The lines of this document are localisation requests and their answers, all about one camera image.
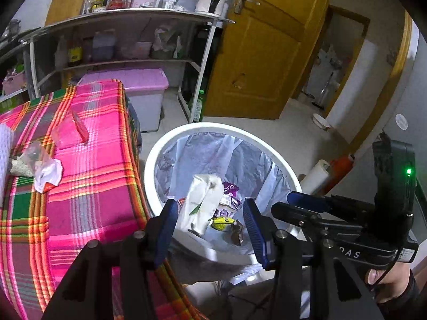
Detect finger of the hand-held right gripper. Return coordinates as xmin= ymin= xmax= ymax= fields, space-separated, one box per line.
xmin=271 ymin=202 xmax=364 ymax=232
xmin=287 ymin=191 xmax=376 ymax=219

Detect brown foil wrapper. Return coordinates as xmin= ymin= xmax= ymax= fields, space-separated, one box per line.
xmin=230 ymin=220 xmax=246 ymax=247

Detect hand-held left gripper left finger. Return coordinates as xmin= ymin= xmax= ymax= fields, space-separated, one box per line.
xmin=42 ymin=199 xmax=179 ymax=320

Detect pink plastic basket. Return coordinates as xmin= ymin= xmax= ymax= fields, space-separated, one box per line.
xmin=2 ymin=70 xmax=27 ymax=95

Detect metal door handle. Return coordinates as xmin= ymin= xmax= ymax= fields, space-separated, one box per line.
xmin=234 ymin=0 xmax=261 ymax=14

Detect pink plastic tub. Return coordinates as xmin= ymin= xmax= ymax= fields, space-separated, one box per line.
xmin=122 ymin=42 xmax=152 ymax=59

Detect clear plastic bag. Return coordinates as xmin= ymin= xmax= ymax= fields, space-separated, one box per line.
xmin=10 ymin=141 xmax=52 ymax=177

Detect pink-lid plastic storage bin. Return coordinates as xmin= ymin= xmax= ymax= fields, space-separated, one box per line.
xmin=77 ymin=67 xmax=169 ymax=133

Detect oil bottle yellow label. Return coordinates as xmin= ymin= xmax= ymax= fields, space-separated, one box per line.
xmin=68 ymin=35 xmax=83 ymax=67

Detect white bowl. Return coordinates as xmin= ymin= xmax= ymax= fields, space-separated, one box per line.
xmin=313 ymin=113 xmax=332 ymax=131

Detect orange roll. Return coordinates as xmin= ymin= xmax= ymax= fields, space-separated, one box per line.
xmin=329 ymin=153 xmax=354 ymax=174

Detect metal shelf rack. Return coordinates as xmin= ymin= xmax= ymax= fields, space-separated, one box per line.
xmin=18 ymin=8 xmax=236 ymax=124

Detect yellow wooden door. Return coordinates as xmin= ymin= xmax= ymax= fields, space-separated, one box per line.
xmin=203 ymin=0 xmax=334 ymax=121

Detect person's right hand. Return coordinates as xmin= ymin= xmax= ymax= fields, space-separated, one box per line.
xmin=365 ymin=267 xmax=416 ymax=304

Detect person's right forearm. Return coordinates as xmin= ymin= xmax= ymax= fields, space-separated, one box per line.
xmin=380 ymin=273 xmax=427 ymax=320

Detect white paper bag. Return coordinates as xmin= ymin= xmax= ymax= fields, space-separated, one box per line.
xmin=175 ymin=173 xmax=224 ymax=235

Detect purple milk carton box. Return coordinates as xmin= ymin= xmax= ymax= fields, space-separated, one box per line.
xmin=215 ymin=181 xmax=243 ymax=222

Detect white round waste bin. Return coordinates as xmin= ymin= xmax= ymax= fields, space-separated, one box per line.
xmin=144 ymin=122 xmax=302 ymax=264

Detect clear plastic container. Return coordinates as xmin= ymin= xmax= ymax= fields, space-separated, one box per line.
xmin=52 ymin=110 xmax=90 ymax=148

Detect green soda bottle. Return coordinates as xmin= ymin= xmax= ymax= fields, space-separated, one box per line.
xmin=192 ymin=90 xmax=205 ymax=123

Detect crumpled plastic bags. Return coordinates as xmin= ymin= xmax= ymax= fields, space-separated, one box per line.
xmin=152 ymin=27 xmax=181 ymax=59

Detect white foam net sleeve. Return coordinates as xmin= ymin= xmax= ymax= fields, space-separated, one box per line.
xmin=0 ymin=123 xmax=15 ymax=204

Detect yellow wrapper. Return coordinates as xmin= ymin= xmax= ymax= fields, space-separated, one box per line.
xmin=209 ymin=217 xmax=236 ymax=231

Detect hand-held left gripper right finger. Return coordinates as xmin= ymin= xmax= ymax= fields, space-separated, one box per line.
xmin=242 ymin=198 xmax=384 ymax=320

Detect white plastic bottle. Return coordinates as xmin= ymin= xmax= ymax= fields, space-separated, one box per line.
xmin=55 ymin=37 xmax=67 ymax=70

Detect pink green plaid tablecloth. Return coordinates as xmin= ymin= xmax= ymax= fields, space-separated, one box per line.
xmin=0 ymin=79 xmax=207 ymax=320

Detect white tissue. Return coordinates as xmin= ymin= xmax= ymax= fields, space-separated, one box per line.
xmin=33 ymin=159 xmax=64 ymax=194

